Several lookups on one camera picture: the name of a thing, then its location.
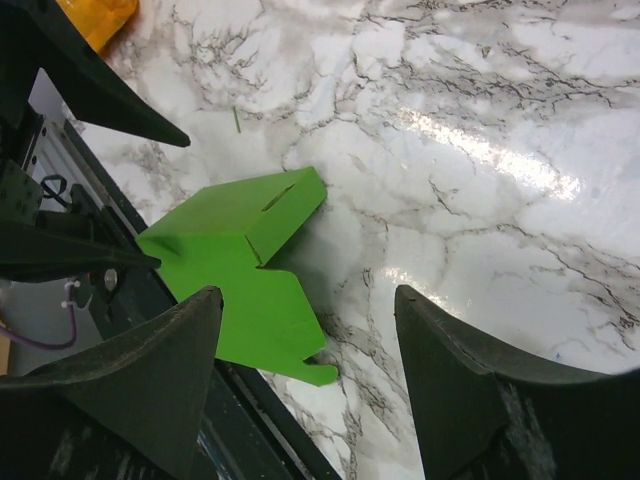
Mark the orange candy bag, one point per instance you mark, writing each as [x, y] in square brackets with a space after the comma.
[98, 20]

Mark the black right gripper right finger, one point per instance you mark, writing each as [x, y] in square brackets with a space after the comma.
[484, 409]

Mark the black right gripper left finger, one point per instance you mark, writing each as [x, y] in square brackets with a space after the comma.
[127, 408]

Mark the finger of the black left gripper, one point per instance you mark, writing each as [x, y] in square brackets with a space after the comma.
[33, 255]
[38, 35]

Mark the green paper box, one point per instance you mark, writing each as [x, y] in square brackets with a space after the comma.
[224, 236]

